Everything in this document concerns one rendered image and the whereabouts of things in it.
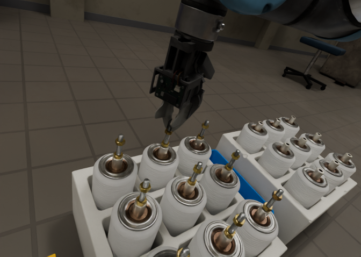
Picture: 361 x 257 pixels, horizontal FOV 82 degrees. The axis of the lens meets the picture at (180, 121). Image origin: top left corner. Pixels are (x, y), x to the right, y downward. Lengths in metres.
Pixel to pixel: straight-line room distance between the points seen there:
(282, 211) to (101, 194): 0.54
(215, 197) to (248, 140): 0.33
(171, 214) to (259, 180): 0.39
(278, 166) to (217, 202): 0.29
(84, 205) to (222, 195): 0.31
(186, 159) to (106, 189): 0.23
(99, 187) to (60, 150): 0.43
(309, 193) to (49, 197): 0.77
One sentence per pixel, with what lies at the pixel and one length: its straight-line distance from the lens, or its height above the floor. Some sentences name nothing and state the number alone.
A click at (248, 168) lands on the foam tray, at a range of 0.79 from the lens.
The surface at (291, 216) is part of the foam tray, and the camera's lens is 0.76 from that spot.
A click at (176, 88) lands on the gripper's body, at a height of 0.47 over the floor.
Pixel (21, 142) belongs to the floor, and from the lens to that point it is 0.94.
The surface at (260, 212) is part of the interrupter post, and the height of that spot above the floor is 0.27.
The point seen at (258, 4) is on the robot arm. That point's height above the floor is 0.62.
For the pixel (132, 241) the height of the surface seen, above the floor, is 0.24.
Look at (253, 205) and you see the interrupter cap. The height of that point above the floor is 0.25.
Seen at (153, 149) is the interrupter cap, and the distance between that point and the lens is 0.54.
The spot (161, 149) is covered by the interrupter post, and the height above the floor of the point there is 0.28.
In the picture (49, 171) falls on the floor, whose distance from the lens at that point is 0.82.
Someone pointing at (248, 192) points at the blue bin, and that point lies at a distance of 0.79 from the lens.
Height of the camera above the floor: 0.61
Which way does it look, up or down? 33 degrees down
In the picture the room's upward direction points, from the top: 19 degrees clockwise
